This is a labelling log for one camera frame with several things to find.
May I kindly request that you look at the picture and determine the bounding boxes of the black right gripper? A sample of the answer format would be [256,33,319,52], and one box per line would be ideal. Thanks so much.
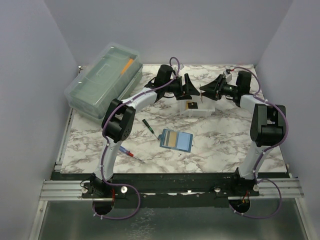
[200,75,239,102]

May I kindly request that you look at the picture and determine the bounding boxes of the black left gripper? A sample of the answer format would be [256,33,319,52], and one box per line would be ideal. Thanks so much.
[163,74,200,101]

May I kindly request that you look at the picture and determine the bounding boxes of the black credit card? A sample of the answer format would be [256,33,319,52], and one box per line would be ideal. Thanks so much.
[186,101,198,110]

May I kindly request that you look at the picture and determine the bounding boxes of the white plastic card tray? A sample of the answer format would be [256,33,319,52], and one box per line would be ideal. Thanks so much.
[178,96,216,118]

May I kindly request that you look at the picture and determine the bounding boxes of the blue leather card holder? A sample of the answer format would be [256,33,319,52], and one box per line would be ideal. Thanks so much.
[158,129,193,153]

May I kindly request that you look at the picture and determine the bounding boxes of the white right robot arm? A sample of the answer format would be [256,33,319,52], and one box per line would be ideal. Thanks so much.
[200,67,289,196]

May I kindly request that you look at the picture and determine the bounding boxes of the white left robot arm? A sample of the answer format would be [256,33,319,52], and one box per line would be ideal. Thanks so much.
[93,63,200,198]

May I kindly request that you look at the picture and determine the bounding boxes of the green black screwdriver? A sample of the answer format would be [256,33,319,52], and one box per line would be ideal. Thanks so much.
[142,119,159,140]

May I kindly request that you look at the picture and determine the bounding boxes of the orange pen in box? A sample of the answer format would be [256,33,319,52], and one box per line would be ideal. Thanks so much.
[120,58,134,75]

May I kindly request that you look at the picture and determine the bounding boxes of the clear plastic storage box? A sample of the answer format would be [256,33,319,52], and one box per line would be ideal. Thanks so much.
[64,42,143,122]

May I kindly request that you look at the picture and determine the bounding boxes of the blue red screwdriver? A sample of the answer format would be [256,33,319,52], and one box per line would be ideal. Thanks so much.
[119,146,144,163]

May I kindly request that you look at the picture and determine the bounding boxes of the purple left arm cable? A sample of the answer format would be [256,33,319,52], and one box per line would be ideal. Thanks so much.
[99,56,182,221]

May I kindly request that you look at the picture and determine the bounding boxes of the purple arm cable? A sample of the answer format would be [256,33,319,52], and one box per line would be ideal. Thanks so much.
[229,66,291,220]
[99,56,182,221]

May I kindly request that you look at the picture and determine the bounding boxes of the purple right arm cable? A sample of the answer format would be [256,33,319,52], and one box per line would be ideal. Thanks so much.
[229,66,291,220]

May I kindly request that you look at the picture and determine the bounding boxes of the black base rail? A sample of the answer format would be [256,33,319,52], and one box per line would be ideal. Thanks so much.
[48,171,293,209]

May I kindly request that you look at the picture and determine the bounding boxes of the aluminium frame rail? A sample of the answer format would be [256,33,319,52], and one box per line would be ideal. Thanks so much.
[39,178,304,202]

